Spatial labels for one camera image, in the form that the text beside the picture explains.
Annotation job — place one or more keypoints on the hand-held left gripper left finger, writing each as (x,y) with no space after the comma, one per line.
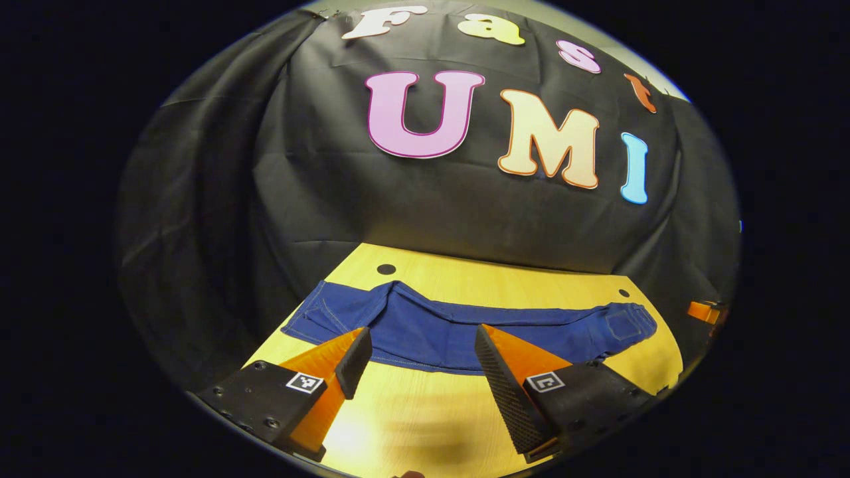
(355,362)

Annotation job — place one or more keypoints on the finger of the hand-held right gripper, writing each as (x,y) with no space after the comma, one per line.
(705,311)

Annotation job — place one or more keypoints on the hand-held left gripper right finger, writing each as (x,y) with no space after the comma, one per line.
(505,398)

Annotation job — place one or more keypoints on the blue jeans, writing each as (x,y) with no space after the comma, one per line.
(451,332)

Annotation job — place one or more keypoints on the black backdrop cloth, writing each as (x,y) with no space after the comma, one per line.
(332,199)

